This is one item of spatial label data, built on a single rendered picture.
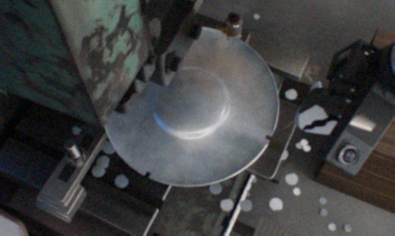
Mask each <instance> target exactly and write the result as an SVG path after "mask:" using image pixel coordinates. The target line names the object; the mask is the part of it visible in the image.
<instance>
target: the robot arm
mask: <svg viewBox="0 0 395 236"><path fill-rule="evenodd" d="M350 48H351V50H350V54H349V55H347V56H344V57H342V58H340V54H342V53H343V52H345V51H347V50H348V49H350ZM368 48H369V49H370V50H372V51H373V52H371V51H370V50H368ZM339 58H340V59H339ZM325 79H328V81H330V83H329V85H328V87H322V84H321V82H319V81H318V82H316V83H315V84H313V86H312V87H311V89H310V90H309V92H308V93H307V95H306V96H305V98H304V100H303V103H302V104H301V105H300V106H299V109H298V110H297V114H296V115H295V117H294V125H295V126H297V127H299V128H300V129H303V130H304V131H307V132H311V133H319V134H324V135H328V137H327V138H326V139H325V141H324V143H323V144H322V146H321V147H320V148H319V156H320V157H321V158H322V159H323V160H324V161H325V162H327V163H328V164H330V165H331V166H334V168H336V169H338V170H340V171H341V172H342V173H344V174H347V175H351V176H353V175H355V174H356V173H358V172H359V170H360V168H361V166H362V164H363V163H364V162H365V160H366V159H367V157H368V156H369V154H370V153H371V152H372V151H373V149H374V148H375V146H376V145H377V143H378V141H379V139H381V137H382V136H383V134H384V133H385V131H386V130H387V129H388V127H390V125H391V122H392V121H393V119H394V118H395V42H393V43H392V44H389V45H387V46H385V47H384V48H381V49H380V48H378V47H377V46H375V45H374V44H373V45H370V44H368V43H367V42H365V41H364V40H362V39H359V40H357V41H356V42H354V43H353V44H350V45H348V46H346V47H345V48H342V49H341V50H340V51H338V52H336V53H335V54H334V57H333V58H332V63H331V64H330V68H329V69H328V73H327V75H326V78H325Z"/></svg>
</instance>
